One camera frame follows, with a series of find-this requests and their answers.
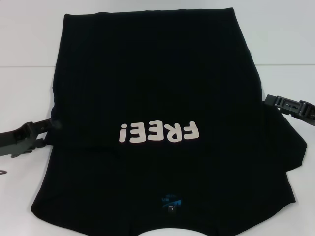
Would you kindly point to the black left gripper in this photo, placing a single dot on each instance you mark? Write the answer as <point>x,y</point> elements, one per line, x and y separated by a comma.
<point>9,142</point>

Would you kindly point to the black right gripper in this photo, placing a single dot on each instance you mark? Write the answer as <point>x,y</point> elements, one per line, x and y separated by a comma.
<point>310,114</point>

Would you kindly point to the black shirt with FREE print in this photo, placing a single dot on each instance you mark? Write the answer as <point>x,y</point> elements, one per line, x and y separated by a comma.
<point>157,73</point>

